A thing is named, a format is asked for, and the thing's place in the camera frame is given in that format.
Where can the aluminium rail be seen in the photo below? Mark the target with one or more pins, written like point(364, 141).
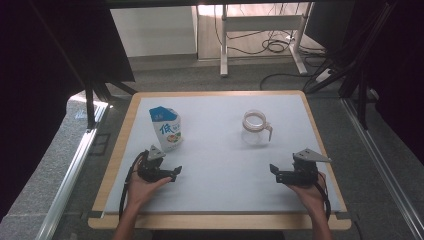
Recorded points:
point(70, 180)
point(383, 166)

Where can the wooden table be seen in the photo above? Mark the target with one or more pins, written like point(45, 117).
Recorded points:
point(213, 221)

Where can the white panel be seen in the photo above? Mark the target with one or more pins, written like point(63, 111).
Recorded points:
point(153, 31)

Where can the white desk frame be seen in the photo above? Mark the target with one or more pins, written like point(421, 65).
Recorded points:
point(263, 23)

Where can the white power strip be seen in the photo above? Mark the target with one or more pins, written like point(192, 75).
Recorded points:
point(323, 75)

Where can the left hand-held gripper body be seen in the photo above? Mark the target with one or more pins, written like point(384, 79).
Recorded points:
point(149, 166)

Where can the black metal stand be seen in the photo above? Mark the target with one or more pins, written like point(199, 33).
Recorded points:
point(361, 100)
point(90, 106)

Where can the blue and white milk carton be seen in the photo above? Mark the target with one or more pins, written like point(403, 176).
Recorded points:
point(166, 130)

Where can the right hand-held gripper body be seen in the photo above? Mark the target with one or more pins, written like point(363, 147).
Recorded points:
point(305, 171)

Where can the person's right hand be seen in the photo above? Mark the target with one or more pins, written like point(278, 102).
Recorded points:
point(310, 195)

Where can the person's left hand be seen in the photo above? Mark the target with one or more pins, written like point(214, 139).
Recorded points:
point(141, 191)

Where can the black curtain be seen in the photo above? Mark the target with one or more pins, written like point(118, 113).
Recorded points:
point(40, 66)
point(400, 66)

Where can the clear glass pitcher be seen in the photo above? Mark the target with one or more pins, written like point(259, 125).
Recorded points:
point(256, 128)

